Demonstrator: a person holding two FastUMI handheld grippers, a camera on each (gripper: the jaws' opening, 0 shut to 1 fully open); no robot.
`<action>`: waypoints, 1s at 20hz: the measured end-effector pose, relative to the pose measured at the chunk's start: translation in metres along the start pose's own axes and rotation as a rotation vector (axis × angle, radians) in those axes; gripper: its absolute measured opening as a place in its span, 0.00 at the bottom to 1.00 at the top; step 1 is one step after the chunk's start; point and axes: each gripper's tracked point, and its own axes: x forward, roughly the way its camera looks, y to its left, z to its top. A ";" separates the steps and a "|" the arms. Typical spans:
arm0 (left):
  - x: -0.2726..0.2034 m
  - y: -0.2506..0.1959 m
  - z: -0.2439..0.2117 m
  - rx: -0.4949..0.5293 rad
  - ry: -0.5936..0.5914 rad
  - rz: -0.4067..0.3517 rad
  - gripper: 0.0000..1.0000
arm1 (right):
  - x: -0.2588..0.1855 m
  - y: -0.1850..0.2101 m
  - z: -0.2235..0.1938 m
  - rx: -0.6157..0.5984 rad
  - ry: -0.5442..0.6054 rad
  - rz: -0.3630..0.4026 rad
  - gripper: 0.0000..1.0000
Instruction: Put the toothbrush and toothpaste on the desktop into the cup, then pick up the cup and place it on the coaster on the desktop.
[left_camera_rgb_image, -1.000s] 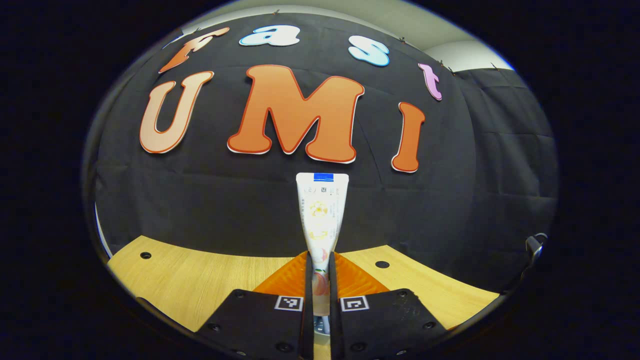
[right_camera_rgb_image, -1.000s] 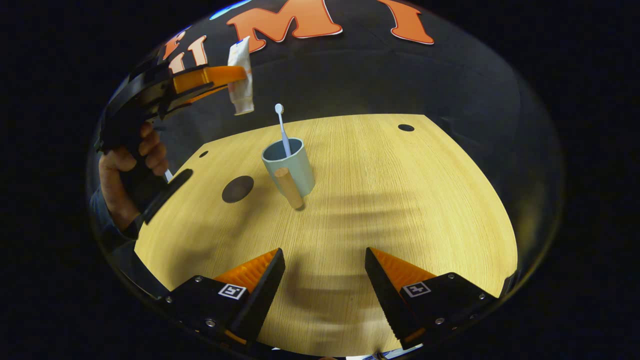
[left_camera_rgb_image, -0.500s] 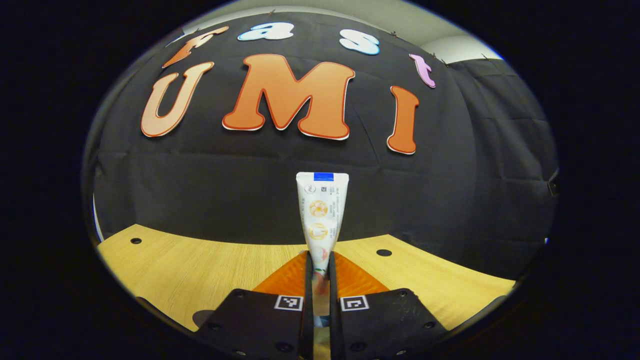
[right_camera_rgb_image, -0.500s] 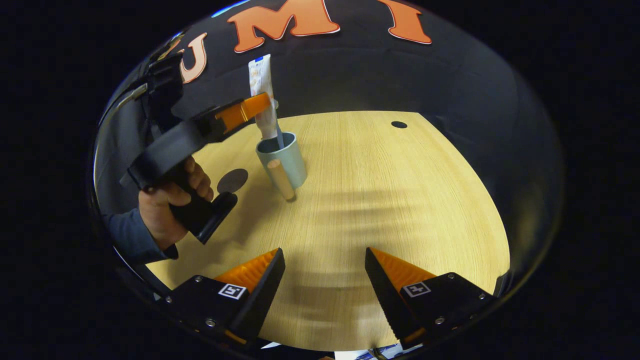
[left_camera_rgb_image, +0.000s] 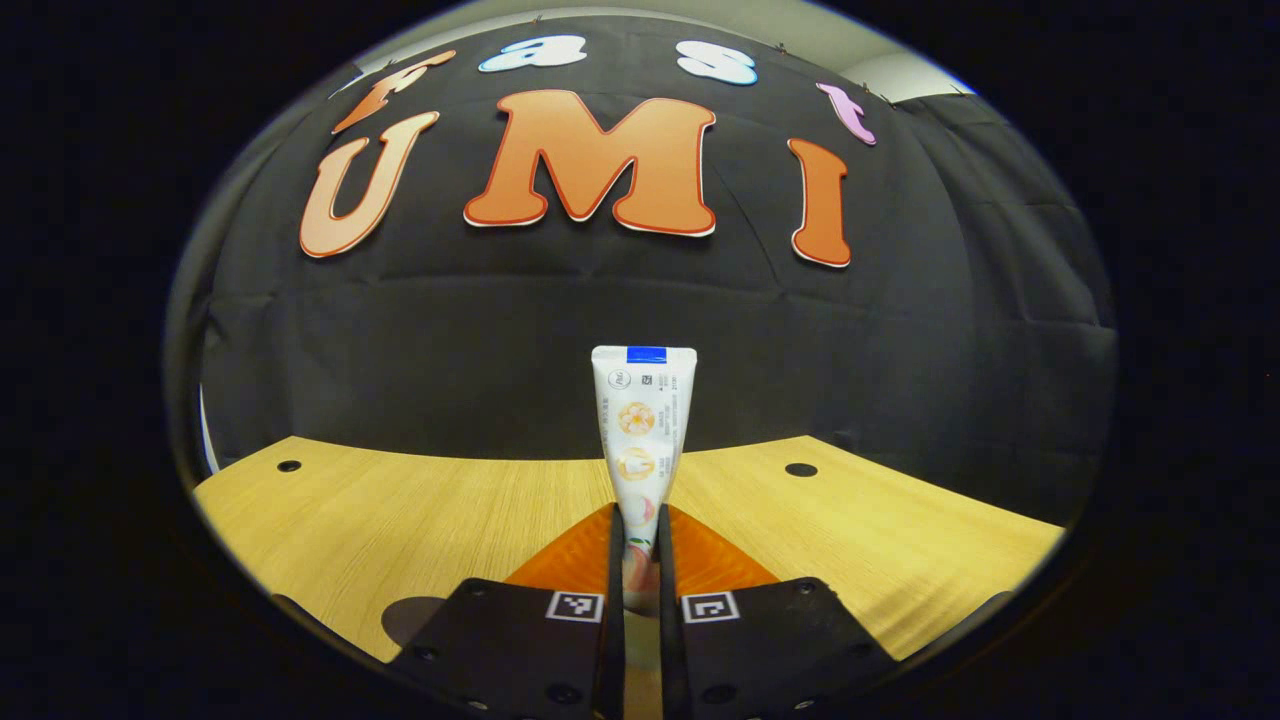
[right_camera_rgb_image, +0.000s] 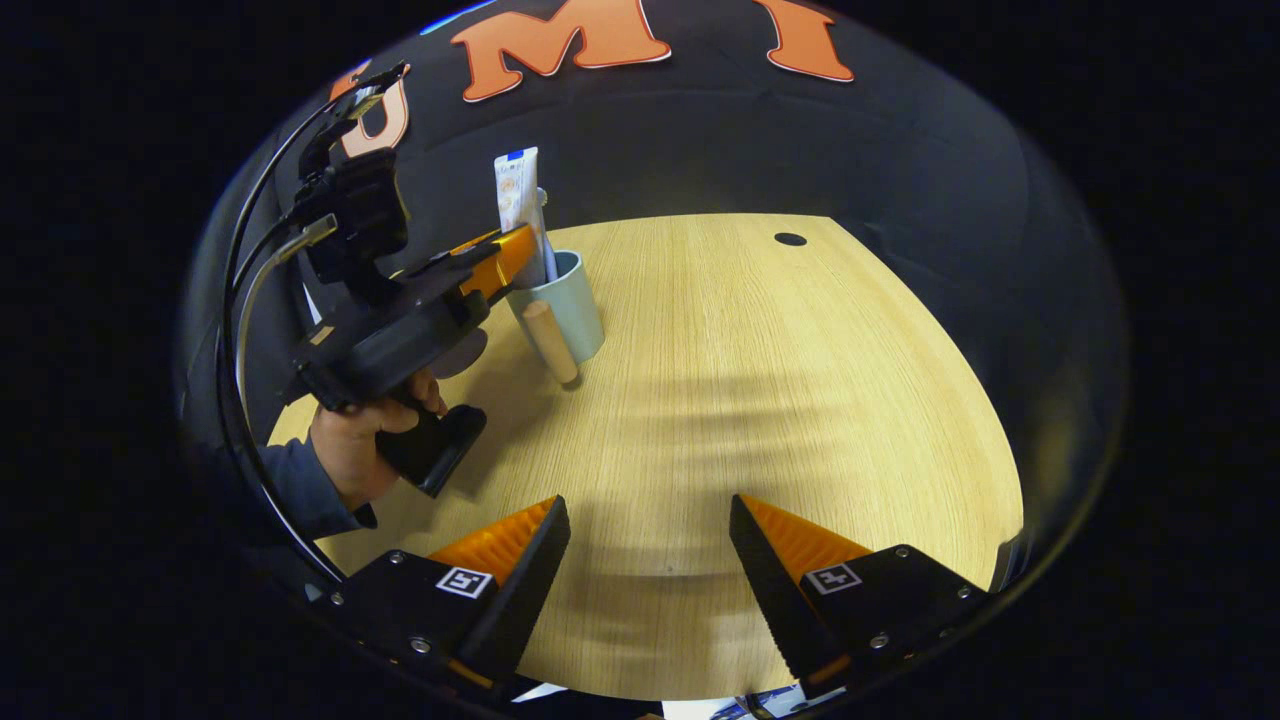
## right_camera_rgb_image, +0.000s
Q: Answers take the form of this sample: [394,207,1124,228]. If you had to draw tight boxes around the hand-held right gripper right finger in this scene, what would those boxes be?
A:
[728,493,996,701]

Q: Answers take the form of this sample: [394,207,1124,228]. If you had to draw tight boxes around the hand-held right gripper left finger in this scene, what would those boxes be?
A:
[312,495,572,691]

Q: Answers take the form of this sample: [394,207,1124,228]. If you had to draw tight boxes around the white toothpaste tube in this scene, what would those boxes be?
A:
[493,147,559,289]

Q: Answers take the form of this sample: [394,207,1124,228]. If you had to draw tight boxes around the pale blue cup wooden handle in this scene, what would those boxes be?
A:
[505,250,607,387]

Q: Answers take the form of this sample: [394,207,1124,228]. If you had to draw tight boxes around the wooden desktop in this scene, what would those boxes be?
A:
[268,213,1026,703]

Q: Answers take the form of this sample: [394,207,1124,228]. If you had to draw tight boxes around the white sheet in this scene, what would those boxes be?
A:
[662,684,809,720]

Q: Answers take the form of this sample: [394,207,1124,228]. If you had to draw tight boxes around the grey cable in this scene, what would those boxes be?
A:
[234,213,339,406]

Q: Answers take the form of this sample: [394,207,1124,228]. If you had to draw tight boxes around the black cable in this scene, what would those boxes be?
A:
[215,90,346,586]

